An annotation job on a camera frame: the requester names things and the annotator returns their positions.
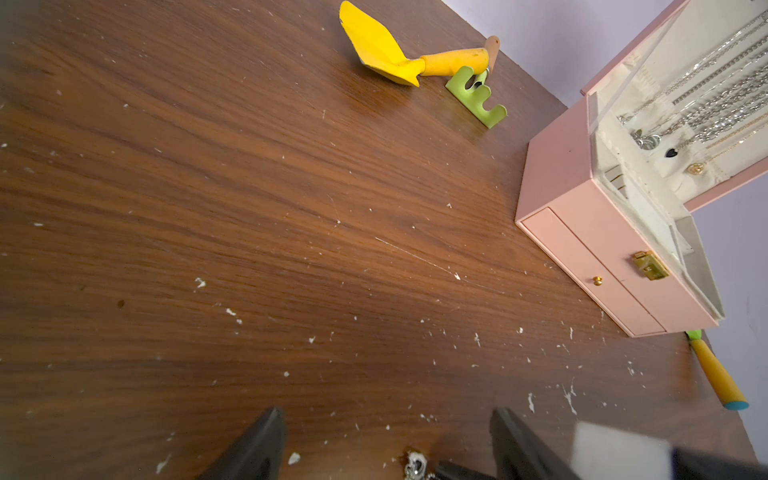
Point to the green leaf toy trowel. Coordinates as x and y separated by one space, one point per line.
725 388

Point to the pink jewelry box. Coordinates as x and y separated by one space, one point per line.
678 118

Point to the yellow toy shovel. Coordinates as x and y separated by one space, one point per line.
378 50

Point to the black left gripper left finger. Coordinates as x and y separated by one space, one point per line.
256 454

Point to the green toy rake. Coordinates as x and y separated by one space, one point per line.
472 92

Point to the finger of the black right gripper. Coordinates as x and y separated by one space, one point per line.
692 465

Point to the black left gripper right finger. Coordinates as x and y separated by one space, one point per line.
520 454

